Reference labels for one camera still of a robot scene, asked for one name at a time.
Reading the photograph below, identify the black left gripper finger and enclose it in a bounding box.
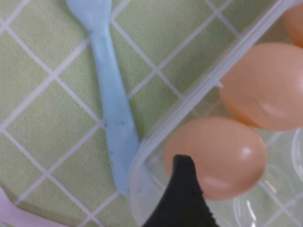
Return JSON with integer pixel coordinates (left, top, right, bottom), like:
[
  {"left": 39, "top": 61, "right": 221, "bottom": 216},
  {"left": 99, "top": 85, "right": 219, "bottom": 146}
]
[{"left": 142, "top": 155, "right": 220, "bottom": 227}]

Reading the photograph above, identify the brown egg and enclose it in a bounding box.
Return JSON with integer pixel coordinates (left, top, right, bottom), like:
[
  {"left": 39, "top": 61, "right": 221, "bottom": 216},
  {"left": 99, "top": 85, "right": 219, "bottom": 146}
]
[
  {"left": 218, "top": 42, "right": 303, "bottom": 131},
  {"left": 163, "top": 116, "right": 268, "bottom": 201},
  {"left": 283, "top": 3, "right": 303, "bottom": 49}
]

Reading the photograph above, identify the clear plastic egg box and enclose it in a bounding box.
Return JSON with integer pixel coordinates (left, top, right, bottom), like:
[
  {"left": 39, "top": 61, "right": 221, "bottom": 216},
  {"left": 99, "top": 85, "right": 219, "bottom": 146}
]
[{"left": 127, "top": 0, "right": 303, "bottom": 227}]

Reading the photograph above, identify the blue plastic spoon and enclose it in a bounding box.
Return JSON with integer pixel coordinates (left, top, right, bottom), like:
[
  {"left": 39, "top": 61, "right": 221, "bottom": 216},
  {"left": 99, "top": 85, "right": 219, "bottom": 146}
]
[{"left": 65, "top": 0, "right": 141, "bottom": 196}]

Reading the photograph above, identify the green checkered tablecloth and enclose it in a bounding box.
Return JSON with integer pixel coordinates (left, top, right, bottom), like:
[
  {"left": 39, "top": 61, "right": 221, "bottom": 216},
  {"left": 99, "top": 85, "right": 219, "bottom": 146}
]
[{"left": 0, "top": 0, "right": 303, "bottom": 227}]

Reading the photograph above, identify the pink plastic knife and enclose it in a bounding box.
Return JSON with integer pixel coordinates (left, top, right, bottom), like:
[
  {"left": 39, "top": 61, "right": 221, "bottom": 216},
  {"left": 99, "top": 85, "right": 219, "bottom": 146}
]
[{"left": 0, "top": 186, "right": 69, "bottom": 227}]

